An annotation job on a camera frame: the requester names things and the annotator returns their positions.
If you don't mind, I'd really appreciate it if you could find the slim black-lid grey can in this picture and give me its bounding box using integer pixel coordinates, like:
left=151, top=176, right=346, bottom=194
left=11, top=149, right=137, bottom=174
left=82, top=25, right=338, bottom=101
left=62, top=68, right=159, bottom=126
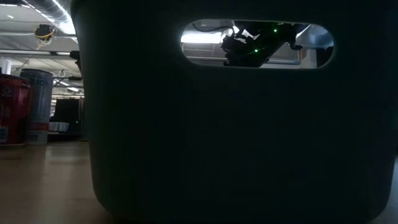
left=19, top=68, right=55, bottom=146

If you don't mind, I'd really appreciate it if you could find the white storage tray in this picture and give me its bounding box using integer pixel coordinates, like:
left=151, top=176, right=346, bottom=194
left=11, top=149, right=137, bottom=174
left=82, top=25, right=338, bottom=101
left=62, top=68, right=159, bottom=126
left=49, top=121, right=70, bottom=132

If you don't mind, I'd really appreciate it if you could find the grey ceiling rail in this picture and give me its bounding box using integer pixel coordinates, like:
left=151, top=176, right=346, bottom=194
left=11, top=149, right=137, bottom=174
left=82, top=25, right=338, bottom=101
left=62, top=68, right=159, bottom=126
left=0, top=49, right=73, bottom=57

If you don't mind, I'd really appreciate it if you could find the red soda can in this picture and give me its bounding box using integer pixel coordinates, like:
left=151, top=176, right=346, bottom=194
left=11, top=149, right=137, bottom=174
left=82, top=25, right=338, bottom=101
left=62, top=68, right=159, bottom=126
left=0, top=73, right=32, bottom=146

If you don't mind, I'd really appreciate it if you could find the green plastic bin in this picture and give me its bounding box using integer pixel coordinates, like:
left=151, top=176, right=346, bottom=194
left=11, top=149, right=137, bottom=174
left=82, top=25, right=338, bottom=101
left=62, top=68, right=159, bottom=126
left=70, top=0, right=398, bottom=223

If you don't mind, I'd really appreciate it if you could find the white column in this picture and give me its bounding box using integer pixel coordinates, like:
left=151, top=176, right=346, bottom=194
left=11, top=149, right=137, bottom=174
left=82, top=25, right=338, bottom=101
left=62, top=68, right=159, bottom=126
left=0, top=57, right=12, bottom=75

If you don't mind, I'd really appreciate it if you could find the silver ceiling duct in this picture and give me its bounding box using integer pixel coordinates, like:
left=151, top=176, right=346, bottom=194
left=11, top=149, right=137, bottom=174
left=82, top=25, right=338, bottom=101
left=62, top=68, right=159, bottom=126
left=24, top=0, right=77, bottom=35

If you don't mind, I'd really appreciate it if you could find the black monitor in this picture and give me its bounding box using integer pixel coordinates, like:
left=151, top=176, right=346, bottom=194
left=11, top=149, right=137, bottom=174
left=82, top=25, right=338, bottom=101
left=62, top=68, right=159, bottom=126
left=51, top=98, right=82, bottom=133

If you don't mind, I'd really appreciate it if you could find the ceiling light panel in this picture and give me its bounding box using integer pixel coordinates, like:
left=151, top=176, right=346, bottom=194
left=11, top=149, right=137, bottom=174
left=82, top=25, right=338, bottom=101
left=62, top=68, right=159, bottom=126
left=181, top=30, right=223, bottom=44

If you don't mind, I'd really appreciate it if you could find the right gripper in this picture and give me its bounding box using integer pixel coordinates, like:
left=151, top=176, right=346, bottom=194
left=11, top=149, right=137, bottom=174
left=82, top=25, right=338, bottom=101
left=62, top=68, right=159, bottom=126
left=220, top=21, right=293, bottom=67

